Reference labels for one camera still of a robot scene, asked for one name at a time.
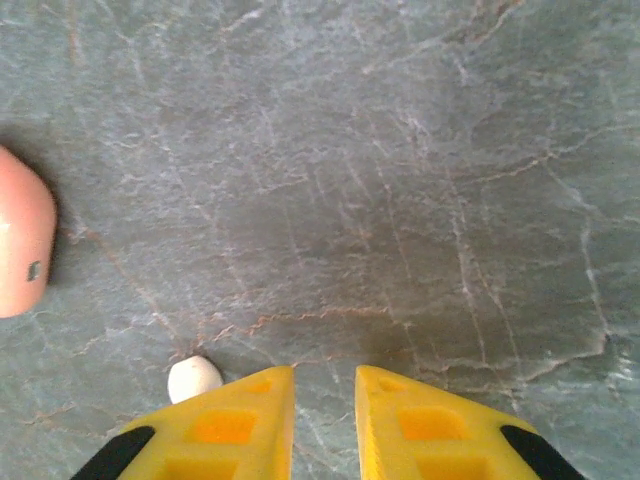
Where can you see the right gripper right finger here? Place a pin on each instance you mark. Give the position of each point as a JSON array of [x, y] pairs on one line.
[[425, 440]]

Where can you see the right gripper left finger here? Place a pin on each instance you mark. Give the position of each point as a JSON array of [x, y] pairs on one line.
[[225, 440]]

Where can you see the pale pink earbud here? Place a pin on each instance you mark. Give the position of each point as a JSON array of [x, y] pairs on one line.
[[192, 375]]

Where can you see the coral charging case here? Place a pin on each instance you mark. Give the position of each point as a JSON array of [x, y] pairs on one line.
[[20, 235]]

